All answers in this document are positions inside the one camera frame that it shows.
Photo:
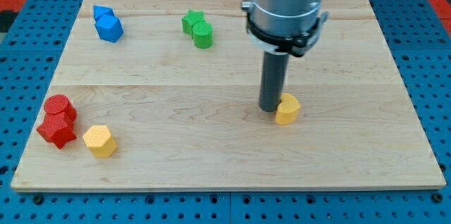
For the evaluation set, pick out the green cylinder block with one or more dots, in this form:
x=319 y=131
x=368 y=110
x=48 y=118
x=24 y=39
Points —
x=202 y=35

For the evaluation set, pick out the yellow heart block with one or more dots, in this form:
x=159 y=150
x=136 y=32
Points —
x=287 y=110

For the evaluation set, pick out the yellow hexagon block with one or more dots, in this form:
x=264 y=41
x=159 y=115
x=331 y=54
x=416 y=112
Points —
x=100 y=141

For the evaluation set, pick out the red cylinder block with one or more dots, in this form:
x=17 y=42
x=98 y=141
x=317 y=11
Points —
x=60 y=103

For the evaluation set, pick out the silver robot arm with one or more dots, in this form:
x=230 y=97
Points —
x=282 y=27

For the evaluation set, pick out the green star block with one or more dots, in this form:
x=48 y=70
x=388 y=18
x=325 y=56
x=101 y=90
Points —
x=190 y=19

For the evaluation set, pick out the blue triangle block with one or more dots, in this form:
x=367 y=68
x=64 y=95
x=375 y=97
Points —
x=99 y=11

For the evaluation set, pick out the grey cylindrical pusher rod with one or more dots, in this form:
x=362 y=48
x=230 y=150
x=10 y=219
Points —
x=272 y=81

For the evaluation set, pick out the blue cube block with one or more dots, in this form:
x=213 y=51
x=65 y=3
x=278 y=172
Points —
x=109 y=28

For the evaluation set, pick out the red star block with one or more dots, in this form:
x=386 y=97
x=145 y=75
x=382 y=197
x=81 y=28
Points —
x=57 y=129

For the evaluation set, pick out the wooden board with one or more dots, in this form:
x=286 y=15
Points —
x=187 y=119

